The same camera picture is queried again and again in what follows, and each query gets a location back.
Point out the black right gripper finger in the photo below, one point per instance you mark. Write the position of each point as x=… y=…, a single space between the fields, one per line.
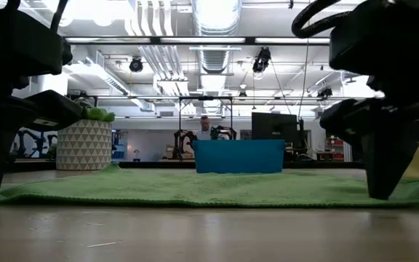
x=387 y=163

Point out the green microfiber towel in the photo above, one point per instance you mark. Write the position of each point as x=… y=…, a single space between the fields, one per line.
x=195 y=189

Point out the black background robot arm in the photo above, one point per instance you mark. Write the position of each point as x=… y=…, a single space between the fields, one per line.
x=224 y=131
x=182 y=142

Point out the yellow microfiber towel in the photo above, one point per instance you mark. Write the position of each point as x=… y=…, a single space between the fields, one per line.
x=415 y=163

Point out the red storage shelf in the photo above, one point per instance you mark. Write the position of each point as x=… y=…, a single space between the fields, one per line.
x=335 y=145

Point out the black ceiling spotlight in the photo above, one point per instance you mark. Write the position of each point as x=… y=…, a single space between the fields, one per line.
x=325 y=92
x=136 y=64

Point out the triangle-patterned planter with plant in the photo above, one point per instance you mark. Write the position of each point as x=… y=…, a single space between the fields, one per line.
x=84 y=145

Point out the black computer monitor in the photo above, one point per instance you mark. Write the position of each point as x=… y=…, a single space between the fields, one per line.
x=273 y=125

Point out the blue plastic bin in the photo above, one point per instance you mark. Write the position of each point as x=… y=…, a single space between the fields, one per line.
x=238 y=156

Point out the person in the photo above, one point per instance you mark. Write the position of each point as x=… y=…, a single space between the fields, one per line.
x=204 y=129

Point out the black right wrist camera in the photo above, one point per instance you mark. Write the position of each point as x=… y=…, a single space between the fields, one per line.
x=344 y=116

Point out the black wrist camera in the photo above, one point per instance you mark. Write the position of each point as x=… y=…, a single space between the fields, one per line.
x=53 y=109
x=344 y=116

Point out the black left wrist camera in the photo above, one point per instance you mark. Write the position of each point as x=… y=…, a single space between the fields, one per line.
x=53 y=109

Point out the black overhead camera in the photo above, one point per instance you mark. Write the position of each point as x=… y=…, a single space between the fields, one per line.
x=262 y=58

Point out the black overhead frame bar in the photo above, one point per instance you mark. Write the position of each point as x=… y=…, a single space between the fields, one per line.
x=249 y=40

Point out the silver ceiling duct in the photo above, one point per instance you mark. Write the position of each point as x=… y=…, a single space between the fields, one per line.
x=215 y=14

